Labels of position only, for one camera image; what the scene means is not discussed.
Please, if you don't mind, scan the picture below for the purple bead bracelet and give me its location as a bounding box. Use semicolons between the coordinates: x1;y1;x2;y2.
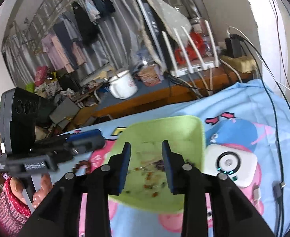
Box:
141;159;196;172

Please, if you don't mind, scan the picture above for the person's left hand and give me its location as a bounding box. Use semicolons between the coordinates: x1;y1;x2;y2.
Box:
10;174;53;208

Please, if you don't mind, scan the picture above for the yellowish cloth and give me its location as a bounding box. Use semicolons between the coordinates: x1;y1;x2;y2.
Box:
220;54;257;74

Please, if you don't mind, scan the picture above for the colourful bead necklace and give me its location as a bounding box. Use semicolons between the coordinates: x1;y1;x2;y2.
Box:
133;168;169;198

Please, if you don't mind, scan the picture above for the green plastic basket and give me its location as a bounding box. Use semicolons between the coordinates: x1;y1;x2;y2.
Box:
108;116;206;213

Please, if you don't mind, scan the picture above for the pink bag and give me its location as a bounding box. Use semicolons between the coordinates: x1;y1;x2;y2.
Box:
35;66;48;86

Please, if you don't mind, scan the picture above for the wooden desk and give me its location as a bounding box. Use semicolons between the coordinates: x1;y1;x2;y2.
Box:
72;59;257;127

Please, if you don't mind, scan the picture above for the person's left forearm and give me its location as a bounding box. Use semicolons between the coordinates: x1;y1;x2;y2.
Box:
0;178;33;236

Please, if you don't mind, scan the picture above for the white cable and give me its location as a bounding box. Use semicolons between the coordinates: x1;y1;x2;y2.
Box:
227;25;290;95

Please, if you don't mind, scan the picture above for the beige cover cloth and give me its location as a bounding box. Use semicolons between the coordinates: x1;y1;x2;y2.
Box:
128;0;193;71

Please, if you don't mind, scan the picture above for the black power adapter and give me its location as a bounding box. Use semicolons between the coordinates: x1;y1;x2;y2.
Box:
224;37;243;57

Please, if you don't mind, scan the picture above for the white square device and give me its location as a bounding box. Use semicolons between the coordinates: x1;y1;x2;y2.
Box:
204;144;258;188

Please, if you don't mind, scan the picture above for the white enamel mug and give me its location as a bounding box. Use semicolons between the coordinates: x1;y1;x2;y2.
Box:
108;70;138;100

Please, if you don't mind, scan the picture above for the clear snack jar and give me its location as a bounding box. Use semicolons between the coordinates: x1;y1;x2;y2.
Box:
136;54;165;87

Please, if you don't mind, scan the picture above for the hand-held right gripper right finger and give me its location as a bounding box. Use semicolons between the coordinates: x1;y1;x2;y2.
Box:
162;140;275;237

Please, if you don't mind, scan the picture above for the row of hanging clothes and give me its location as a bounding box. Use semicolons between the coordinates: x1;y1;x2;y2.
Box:
40;0;116;73

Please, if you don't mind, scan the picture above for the grey curtain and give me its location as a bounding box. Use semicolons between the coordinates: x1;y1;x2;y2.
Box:
2;0;206;86

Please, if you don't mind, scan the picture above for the printed blanket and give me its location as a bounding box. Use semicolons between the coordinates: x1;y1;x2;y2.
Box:
57;79;290;237

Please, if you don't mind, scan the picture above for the red object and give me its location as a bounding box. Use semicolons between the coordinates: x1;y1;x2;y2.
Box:
174;32;210;63

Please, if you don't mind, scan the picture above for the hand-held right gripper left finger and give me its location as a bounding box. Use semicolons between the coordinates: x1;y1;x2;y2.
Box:
18;142;132;237

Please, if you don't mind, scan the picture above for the grey box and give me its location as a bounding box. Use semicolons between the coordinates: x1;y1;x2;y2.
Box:
49;97;80;124

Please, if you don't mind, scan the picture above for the metal clothes rack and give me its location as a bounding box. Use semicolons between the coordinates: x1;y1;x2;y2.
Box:
2;0;103;53

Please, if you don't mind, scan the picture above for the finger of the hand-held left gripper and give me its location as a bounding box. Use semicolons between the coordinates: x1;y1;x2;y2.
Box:
31;136;106;164
35;129;104;147

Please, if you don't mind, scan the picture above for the brown bead bracelet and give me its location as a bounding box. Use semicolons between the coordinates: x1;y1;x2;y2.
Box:
72;160;91;174

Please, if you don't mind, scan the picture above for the black bag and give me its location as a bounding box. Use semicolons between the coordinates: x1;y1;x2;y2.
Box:
58;73;80;92

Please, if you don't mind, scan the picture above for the white router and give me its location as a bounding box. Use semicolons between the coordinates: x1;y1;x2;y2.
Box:
161;20;221;77

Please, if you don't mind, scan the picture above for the black monitor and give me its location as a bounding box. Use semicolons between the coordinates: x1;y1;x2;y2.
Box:
131;0;177;73

